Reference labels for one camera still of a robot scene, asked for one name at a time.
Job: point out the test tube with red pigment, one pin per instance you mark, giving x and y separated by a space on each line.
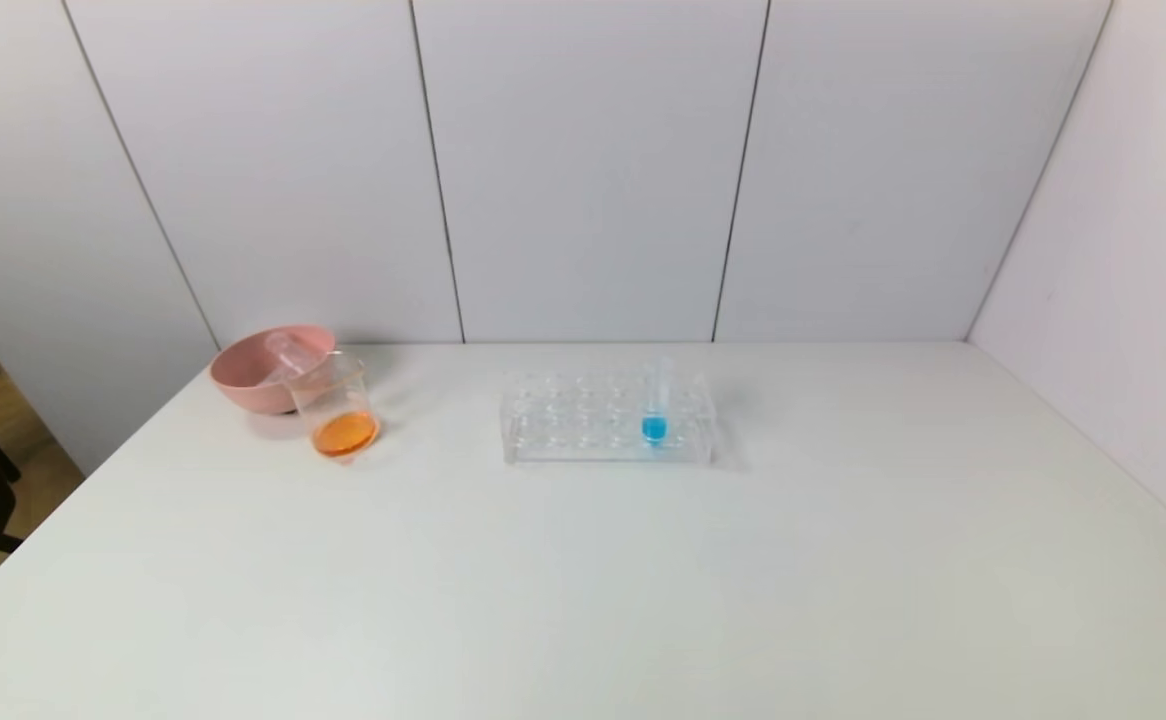
278 350

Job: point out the clear acrylic test tube rack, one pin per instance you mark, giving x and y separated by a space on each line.
563 440

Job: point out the test tube with blue pigment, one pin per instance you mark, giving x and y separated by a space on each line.
655 430

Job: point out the clear glass beaker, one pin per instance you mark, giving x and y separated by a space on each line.
343 435

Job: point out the pink plastic bowl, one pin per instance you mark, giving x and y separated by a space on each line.
243 385

